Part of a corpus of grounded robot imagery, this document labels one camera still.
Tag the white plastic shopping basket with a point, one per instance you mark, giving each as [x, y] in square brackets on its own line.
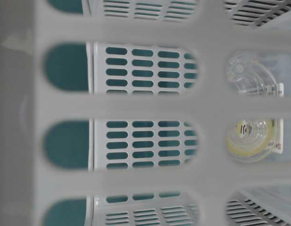
[118, 116]

